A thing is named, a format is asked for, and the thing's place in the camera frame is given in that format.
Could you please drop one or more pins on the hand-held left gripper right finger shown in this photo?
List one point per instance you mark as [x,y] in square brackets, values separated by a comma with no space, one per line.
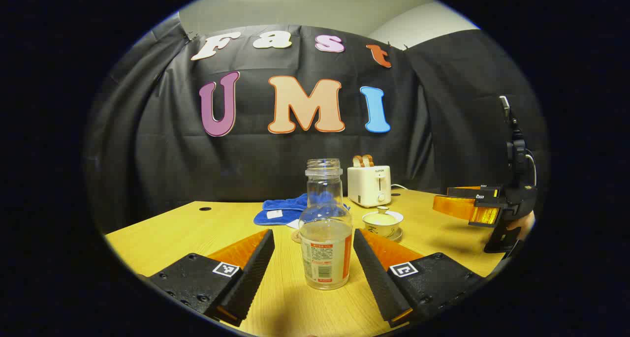
[379,278]

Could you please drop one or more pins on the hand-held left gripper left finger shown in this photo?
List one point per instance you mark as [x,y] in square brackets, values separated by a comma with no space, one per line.
[251,278]

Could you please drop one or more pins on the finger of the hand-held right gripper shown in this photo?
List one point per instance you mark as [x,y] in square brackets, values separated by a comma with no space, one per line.
[467,192]
[455,208]

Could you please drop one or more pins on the white teacup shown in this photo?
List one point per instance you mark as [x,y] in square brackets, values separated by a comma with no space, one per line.
[381,230]

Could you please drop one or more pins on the round cork coaster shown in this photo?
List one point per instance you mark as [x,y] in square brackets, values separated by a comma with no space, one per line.
[295,237]

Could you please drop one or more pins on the clear glass water bottle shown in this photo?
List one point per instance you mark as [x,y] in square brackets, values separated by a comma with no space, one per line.
[325,248]

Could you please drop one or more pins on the blue towel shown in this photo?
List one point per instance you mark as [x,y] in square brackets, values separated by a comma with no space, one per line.
[280,206]

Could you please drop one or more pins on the white toaster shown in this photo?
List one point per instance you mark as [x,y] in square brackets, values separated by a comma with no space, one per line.
[369,187]

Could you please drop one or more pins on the brown toast slice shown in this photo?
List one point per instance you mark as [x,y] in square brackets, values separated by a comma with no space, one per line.
[357,161]
[369,160]

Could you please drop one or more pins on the black backdrop cloth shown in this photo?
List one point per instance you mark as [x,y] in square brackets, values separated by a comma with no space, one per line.
[246,169]

